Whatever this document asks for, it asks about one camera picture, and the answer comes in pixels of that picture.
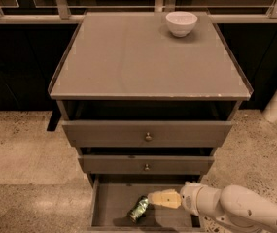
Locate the middle grey drawer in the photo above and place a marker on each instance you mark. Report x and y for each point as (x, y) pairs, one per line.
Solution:
(134, 164)

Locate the top grey drawer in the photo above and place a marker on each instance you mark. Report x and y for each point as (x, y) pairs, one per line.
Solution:
(118, 133)

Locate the white metal railing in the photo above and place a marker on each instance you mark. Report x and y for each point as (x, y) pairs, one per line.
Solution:
(31, 16)

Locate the grey drawer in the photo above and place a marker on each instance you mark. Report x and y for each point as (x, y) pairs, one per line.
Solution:
(118, 133)
(113, 198)
(134, 164)

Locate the top brass knob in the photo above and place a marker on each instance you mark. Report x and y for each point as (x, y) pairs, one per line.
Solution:
(148, 137)

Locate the green soda can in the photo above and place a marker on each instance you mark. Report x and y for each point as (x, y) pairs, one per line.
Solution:
(140, 207)

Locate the bottom grey drawer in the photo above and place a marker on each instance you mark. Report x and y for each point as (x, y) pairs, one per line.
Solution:
(113, 198)

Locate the white ceramic bowl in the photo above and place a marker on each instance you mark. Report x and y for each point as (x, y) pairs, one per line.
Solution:
(181, 23)

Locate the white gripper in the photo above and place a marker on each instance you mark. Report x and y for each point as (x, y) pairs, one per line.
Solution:
(189, 199)

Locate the grey drawer cabinet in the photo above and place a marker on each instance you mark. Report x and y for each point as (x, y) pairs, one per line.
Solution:
(128, 66)

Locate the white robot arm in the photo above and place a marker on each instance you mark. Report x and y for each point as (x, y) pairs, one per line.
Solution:
(234, 207)

